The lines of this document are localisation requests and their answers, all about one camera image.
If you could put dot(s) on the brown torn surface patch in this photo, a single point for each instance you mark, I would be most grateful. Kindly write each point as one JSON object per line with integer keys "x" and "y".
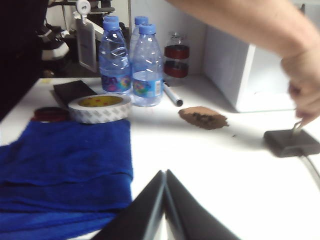
{"x": 202, "y": 118}

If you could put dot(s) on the person bare hand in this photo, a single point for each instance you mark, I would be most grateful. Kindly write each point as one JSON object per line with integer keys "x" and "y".
{"x": 305, "y": 82}

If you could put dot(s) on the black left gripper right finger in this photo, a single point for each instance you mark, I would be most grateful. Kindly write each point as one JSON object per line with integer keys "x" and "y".
{"x": 195, "y": 217}

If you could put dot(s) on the white AUX water dispenser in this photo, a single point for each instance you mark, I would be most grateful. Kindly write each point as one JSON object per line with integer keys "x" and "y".
{"x": 225, "y": 62}

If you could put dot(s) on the blue cloth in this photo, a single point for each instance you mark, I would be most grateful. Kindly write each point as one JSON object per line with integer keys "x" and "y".
{"x": 62, "y": 162}

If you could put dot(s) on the white ID badge card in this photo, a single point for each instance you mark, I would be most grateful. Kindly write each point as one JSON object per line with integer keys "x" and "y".
{"x": 86, "y": 45}

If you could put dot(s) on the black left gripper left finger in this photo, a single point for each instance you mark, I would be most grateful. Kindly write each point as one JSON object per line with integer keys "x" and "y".
{"x": 140, "y": 217}

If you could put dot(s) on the dark red round lid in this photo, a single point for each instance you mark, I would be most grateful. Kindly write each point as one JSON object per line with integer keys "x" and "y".
{"x": 50, "y": 115}

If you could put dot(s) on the silver USB flash drive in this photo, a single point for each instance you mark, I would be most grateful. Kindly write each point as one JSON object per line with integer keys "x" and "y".
{"x": 296, "y": 128}

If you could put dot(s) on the marker pen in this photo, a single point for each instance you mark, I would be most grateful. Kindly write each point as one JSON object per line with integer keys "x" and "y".
{"x": 172, "y": 96}

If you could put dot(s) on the clear blue-capped water bottle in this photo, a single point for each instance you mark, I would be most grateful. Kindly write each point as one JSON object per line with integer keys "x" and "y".
{"x": 111, "y": 18}
{"x": 147, "y": 75}
{"x": 141, "y": 20}
{"x": 115, "y": 62}

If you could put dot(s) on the glass jar with red bands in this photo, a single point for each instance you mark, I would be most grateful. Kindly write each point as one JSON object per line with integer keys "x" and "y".
{"x": 176, "y": 52}

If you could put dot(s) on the black flat foam pad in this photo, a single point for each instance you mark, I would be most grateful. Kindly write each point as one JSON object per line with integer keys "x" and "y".
{"x": 72, "y": 91}

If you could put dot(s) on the person bare forearm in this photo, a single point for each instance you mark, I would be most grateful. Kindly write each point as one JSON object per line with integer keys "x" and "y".
{"x": 237, "y": 22}

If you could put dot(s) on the black USB hub box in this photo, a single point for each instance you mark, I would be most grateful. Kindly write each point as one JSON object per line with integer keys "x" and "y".
{"x": 282, "y": 145}

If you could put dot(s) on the white double-sided tape roll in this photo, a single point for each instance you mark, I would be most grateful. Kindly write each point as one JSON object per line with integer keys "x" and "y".
{"x": 100, "y": 113}

